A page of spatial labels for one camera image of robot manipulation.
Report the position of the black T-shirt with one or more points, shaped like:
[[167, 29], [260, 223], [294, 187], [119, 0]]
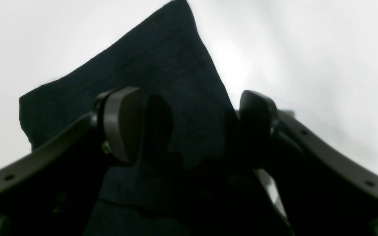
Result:
[[191, 178]]

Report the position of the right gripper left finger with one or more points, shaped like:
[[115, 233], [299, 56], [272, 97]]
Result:
[[52, 190]]

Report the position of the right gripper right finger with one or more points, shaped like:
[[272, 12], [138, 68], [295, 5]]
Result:
[[323, 192]]

